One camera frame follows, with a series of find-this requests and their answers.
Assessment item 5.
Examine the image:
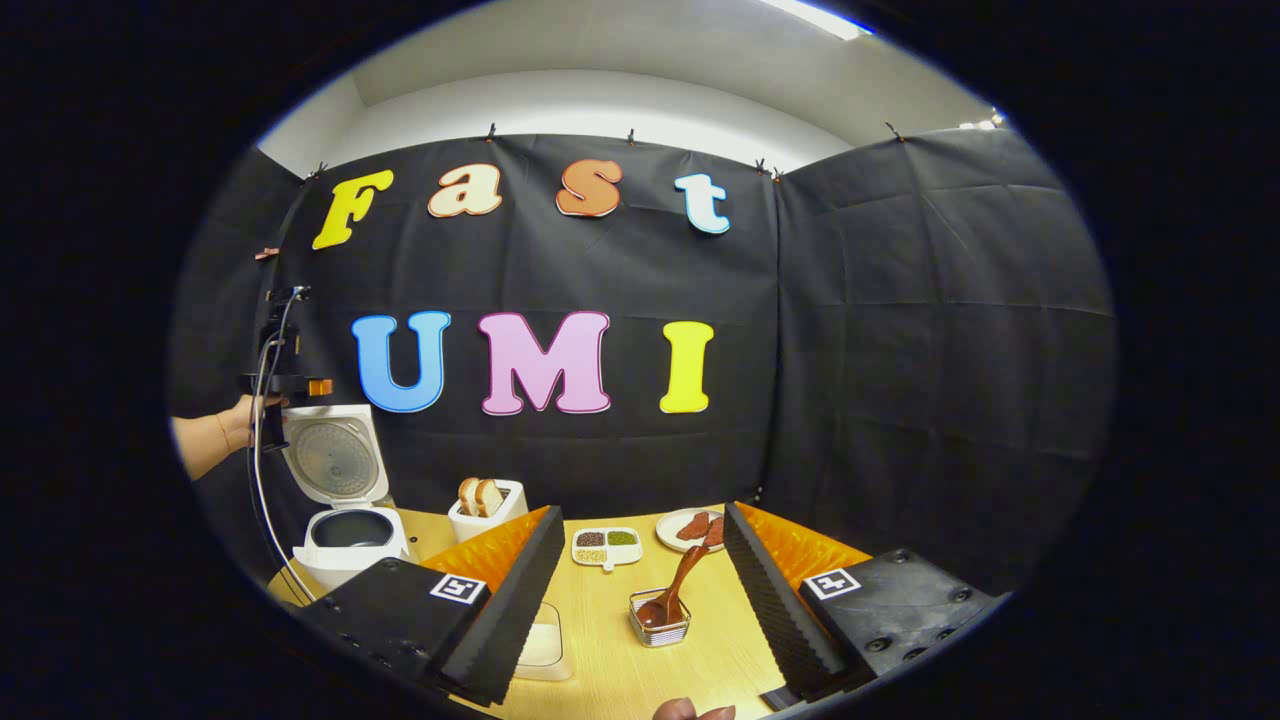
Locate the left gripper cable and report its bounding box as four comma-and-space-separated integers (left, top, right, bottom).
247, 295, 321, 606

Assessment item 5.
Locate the black backdrop cloth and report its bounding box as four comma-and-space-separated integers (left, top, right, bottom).
170, 125, 1119, 601

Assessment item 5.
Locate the white toaster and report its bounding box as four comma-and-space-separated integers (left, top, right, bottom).
447, 478, 529, 544

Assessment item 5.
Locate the white round plate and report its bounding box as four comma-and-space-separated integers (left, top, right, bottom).
656, 507, 728, 554

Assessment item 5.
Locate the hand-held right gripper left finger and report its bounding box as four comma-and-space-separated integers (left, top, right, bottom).
300, 505, 567, 708

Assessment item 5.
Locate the clear container of white rice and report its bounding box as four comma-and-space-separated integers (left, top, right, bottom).
512, 600, 576, 683

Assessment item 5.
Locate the white divided dish of beans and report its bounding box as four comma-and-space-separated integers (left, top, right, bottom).
571, 527, 644, 573

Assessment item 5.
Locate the wire chopstick holder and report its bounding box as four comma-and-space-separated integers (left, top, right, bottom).
628, 588, 693, 649

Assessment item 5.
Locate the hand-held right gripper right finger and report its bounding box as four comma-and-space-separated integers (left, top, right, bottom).
722, 501, 1006, 713

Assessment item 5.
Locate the white rice cooker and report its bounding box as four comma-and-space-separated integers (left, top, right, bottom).
282, 404, 411, 591

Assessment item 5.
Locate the row of small black clips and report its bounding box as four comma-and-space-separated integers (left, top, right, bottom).
305, 122, 906, 183

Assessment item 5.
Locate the brown wooden spoon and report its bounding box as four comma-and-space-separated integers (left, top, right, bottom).
637, 543, 711, 629

